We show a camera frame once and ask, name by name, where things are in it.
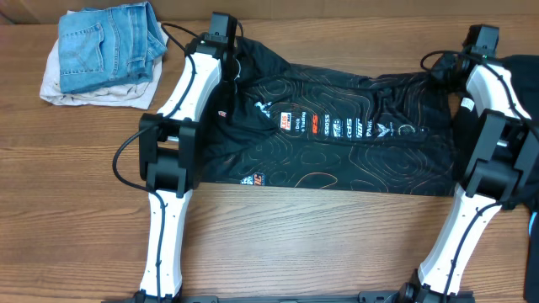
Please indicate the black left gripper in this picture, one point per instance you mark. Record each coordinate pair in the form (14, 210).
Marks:
(227, 84)

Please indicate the folded white cloth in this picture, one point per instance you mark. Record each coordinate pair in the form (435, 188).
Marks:
(130, 95)

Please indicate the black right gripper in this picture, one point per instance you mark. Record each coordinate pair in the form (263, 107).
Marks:
(436, 67)

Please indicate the black garment pile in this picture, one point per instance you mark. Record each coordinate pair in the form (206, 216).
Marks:
(496, 138)

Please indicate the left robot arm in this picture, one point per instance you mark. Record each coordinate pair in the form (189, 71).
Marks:
(168, 150)

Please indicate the folded blue denim jeans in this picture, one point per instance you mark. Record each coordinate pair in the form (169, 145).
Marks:
(101, 48)

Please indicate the black patterned sports jersey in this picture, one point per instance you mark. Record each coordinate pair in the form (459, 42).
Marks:
(297, 126)

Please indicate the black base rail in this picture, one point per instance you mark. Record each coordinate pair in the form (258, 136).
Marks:
(286, 299)

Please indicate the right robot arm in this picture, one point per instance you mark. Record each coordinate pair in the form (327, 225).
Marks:
(441, 272)

